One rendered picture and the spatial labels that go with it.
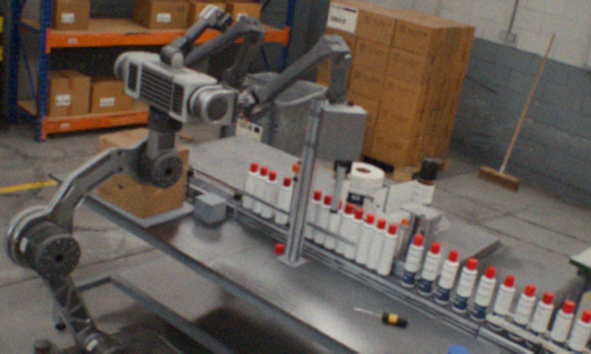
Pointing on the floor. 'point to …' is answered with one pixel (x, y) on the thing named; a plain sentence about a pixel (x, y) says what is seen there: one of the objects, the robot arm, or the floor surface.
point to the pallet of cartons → (401, 81)
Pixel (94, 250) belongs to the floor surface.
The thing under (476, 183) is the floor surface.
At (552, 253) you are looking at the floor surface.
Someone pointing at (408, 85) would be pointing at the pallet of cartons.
